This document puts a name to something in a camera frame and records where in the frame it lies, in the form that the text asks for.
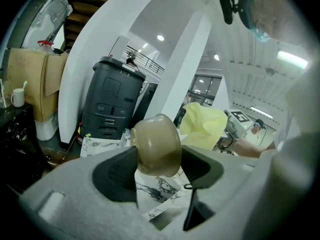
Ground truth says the brown wooden staircase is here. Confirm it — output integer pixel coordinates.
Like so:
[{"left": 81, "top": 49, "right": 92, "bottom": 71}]
[{"left": 64, "top": 0, "right": 131, "bottom": 50}]

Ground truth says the black marble table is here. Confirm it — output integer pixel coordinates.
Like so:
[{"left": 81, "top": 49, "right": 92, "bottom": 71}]
[{"left": 0, "top": 102, "right": 48, "bottom": 192}]

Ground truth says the black balcony railing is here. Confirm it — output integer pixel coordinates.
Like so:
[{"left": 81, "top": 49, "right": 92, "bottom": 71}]
[{"left": 124, "top": 45, "right": 166, "bottom": 75}]

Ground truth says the person's white shirt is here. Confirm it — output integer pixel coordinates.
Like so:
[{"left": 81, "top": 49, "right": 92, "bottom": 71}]
[{"left": 272, "top": 66, "right": 320, "bottom": 155}]

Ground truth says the rectangular ceiling light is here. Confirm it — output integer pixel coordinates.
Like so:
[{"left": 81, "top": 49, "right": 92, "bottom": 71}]
[
  {"left": 249, "top": 106, "right": 273, "bottom": 119},
  {"left": 276, "top": 50, "right": 309, "bottom": 69}
]

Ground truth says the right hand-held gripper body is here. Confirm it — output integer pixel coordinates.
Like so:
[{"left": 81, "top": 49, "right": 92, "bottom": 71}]
[{"left": 219, "top": 108, "right": 253, "bottom": 147}]

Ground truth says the grey white fixture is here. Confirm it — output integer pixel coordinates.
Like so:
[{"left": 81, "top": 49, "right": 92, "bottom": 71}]
[{"left": 13, "top": 0, "right": 74, "bottom": 50}]

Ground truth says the large cardboard box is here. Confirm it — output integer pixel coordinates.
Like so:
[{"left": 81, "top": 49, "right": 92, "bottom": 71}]
[{"left": 6, "top": 47, "right": 70, "bottom": 123}]

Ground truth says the white plastic roll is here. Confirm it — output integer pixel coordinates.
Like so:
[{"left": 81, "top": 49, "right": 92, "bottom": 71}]
[{"left": 34, "top": 113, "right": 60, "bottom": 142}]

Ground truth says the person's right forearm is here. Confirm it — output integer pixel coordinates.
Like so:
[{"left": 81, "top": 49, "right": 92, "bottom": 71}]
[{"left": 232, "top": 137, "right": 276, "bottom": 159}]

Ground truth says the tan bowl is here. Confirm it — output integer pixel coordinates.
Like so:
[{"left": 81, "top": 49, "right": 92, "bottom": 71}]
[{"left": 130, "top": 113, "right": 183, "bottom": 177}]

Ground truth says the person's head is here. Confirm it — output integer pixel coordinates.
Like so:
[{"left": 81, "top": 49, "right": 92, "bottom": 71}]
[{"left": 239, "top": 0, "right": 316, "bottom": 47}]

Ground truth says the teal head strap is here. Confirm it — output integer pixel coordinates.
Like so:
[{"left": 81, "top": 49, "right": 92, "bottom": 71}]
[{"left": 239, "top": 0, "right": 271, "bottom": 44}]

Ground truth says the yellow cloth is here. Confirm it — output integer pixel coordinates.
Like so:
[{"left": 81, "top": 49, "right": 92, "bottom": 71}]
[{"left": 179, "top": 102, "right": 229, "bottom": 151}]

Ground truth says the chrome faucet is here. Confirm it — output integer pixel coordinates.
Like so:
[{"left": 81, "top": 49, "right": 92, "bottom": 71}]
[{"left": 120, "top": 128, "right": 133, "bottom": 147}]

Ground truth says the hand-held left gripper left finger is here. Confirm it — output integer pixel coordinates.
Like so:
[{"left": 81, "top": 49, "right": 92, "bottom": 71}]
[{"left": 18, "top": 145, "right": 162, "bottom": 240}]

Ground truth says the clear jug red cap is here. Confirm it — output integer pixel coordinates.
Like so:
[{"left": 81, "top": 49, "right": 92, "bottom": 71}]
[{"left": 36, "top": 40, "right": 55, "bottom": 55}]

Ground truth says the black head-mounted camera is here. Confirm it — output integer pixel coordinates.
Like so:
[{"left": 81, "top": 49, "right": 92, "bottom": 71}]
[{"left": 219, "top": 0, "right": 245, "bottom": 25}]

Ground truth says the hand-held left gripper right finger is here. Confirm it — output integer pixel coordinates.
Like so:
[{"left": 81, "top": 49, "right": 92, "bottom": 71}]
[{"left": 181, "top": 145, "right": 311, "bottom": 240}]

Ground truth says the dark framed window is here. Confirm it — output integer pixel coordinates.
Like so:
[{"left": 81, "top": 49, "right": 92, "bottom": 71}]
[{"left": 189, "top": 75, "right": 222, "bottom": 107}]

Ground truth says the white mug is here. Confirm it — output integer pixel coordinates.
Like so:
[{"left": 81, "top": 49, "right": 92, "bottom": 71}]
[{"left": 10, "top": 87, "right": 26, "bottom": 108}]

